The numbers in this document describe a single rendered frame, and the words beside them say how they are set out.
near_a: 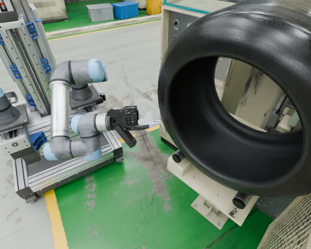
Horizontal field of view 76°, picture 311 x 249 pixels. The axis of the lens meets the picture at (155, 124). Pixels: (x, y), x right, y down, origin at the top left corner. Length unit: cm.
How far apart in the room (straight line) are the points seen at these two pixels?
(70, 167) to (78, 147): 92
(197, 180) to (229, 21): 64
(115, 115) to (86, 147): 18
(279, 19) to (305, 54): 9
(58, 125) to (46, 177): 92
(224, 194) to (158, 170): 108
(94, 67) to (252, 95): 73
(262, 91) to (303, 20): 46
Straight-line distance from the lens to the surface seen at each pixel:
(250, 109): 99
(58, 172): 179
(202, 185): 91
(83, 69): 103
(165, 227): 167
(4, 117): 155
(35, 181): 182
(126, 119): 78
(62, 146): 89
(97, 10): 609
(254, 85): 93
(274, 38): 47
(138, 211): 172
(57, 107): 97
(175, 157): 84
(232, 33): 49
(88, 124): 83
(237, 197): 79
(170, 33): 153
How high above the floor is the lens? 157
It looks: 43 degrees down
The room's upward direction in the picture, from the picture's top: straight up
